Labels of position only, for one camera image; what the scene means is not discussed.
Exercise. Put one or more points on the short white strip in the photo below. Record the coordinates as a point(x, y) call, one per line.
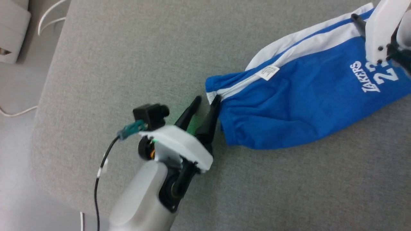
point(82, 221)

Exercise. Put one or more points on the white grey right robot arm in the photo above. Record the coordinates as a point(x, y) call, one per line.
point(404, 35)

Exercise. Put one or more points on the white box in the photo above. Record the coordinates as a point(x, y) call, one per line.
point(13, 25)

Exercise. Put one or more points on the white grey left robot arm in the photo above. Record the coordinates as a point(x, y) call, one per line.
point(141, 202)

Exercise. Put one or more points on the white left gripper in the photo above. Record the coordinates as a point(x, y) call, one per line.
point(179, 144)

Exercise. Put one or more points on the blue white basketball shorts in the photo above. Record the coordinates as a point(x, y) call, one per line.
point(289, 106)

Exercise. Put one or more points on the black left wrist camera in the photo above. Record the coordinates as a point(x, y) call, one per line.
point(151, 115)

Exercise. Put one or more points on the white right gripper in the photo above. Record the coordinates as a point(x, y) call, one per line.
point(380, 29)

